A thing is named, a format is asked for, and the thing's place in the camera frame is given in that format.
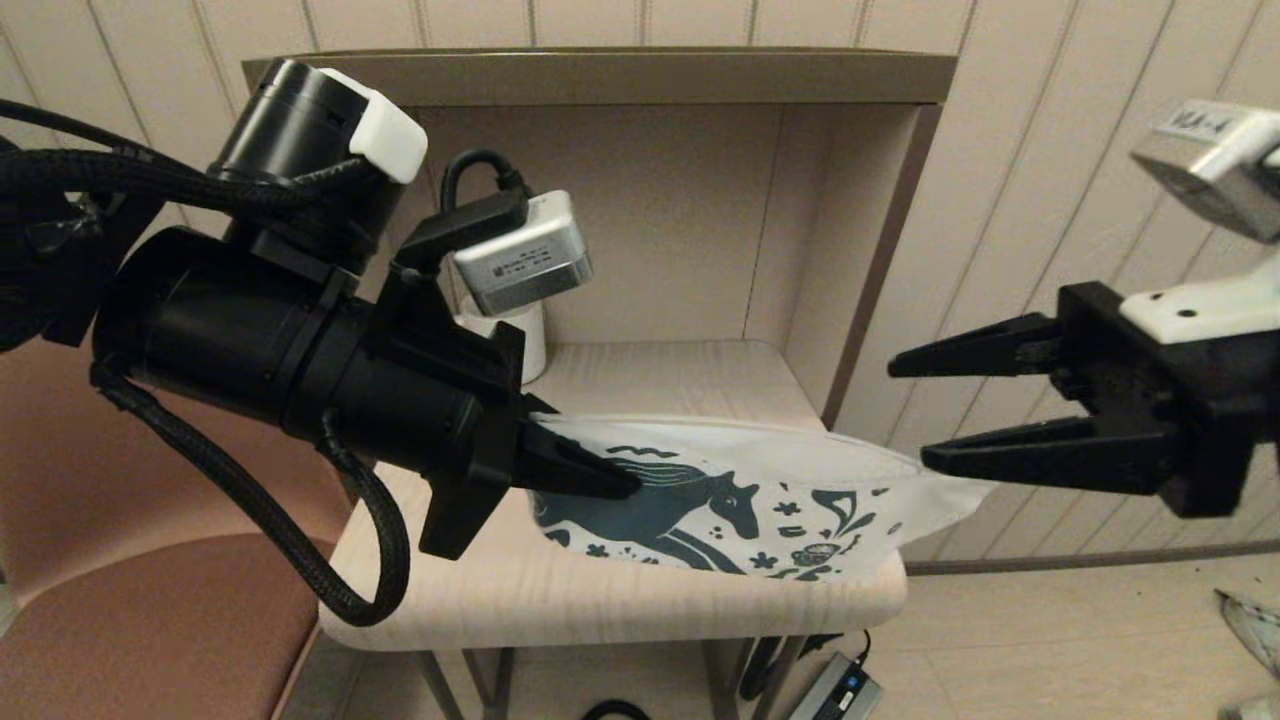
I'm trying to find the white horse-print zipper pouch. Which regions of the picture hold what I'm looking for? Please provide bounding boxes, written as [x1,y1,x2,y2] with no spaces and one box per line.
[528,412,999,581]

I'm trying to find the white ribbed ceramic mug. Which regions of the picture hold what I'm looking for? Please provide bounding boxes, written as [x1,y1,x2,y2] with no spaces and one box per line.
[458,305,548,386]

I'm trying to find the grey crumpled floor debris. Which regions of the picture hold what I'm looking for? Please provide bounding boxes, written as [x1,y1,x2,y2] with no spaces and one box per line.
[1214,590,1280,681]

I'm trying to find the dark metal table legs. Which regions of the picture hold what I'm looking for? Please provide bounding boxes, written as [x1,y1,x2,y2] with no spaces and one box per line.
[418,638,806,720]

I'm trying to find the grey power adapter brick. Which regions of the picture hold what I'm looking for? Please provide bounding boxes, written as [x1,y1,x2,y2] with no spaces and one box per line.
[790,652,885,720]

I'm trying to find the light wood shelf desk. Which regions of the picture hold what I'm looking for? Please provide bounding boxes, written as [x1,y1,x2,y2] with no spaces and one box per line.
[243,48,958,471]

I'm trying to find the brown pink upholstered chair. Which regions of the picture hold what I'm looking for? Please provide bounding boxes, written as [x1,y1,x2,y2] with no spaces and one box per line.
[0,335,351,720]

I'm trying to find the white right camera bracket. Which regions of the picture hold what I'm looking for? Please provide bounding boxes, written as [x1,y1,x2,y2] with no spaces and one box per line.
[1118,255,1280,347]

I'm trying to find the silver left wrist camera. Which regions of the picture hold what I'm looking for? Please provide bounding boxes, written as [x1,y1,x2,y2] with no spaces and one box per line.
[453,190,594,317]

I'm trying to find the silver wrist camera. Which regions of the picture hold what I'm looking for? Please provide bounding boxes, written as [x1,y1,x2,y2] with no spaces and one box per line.
[1130,98,1280,244]
[453,190,594,317]

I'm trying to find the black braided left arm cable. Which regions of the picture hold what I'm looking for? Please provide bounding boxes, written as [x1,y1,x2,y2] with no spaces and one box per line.
[92,360,411,628]

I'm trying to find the black left camera cable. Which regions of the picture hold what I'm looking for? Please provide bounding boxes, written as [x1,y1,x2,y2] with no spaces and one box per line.
[440,148,531,216]

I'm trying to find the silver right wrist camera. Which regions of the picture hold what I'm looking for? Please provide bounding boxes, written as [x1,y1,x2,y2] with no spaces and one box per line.
[1130,98,1280,244]

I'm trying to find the black floor power cable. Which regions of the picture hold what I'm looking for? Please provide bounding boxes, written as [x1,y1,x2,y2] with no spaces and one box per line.
[738,628,871,703]

